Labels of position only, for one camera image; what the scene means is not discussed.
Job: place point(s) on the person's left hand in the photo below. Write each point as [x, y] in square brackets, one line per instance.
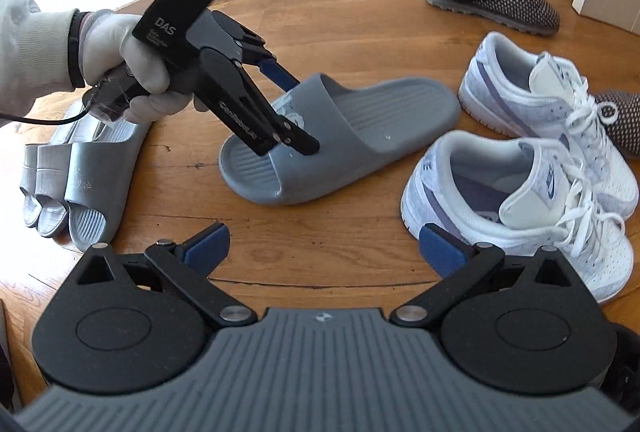
[107, 42]

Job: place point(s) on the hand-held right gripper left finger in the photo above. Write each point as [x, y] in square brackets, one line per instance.
[207, 249]

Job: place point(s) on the knit slipper with black collar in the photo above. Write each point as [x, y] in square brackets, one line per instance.
[530, 7]
[625, 117]

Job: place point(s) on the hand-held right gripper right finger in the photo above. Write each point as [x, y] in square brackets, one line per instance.
[442, 249]

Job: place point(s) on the dark grey slide sandal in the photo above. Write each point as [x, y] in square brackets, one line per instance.
[380, 112]
[100, 172]

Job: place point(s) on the light grey slide sandal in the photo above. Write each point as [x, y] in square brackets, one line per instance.
[50, 162]
[29, 172]

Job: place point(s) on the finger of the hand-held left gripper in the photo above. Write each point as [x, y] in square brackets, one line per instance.
[300, 142]
[281, 74]

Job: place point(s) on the person's left forearm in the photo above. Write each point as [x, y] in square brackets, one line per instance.
[35, 52]

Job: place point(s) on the white lace-up sneaker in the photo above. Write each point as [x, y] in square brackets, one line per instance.
[450, 192]
[500, 87]

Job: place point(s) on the black wristband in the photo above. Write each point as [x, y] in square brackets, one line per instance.
[76, 52]

